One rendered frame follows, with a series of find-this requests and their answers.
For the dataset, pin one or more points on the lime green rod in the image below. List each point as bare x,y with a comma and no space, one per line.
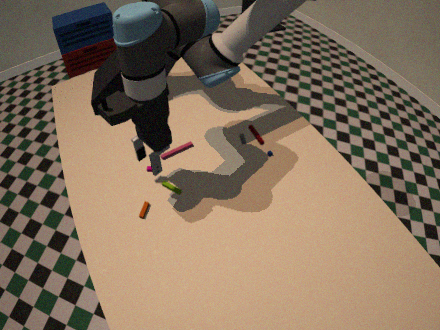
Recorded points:
171,187

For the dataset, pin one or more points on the dark red rod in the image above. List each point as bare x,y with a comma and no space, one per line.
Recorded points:
255,133

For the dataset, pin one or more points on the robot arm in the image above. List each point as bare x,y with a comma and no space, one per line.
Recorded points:
145,32

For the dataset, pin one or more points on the grey rod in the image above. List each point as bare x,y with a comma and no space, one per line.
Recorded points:
242,138

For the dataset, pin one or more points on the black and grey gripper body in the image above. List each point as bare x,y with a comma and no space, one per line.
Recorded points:
151,108

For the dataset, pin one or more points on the pink rod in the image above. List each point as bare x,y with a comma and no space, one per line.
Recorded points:
176,150

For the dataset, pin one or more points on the orange rod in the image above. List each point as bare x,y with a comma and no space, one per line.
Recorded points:
144,210

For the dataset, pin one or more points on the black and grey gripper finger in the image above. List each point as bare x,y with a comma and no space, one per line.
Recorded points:
139,148
156,161

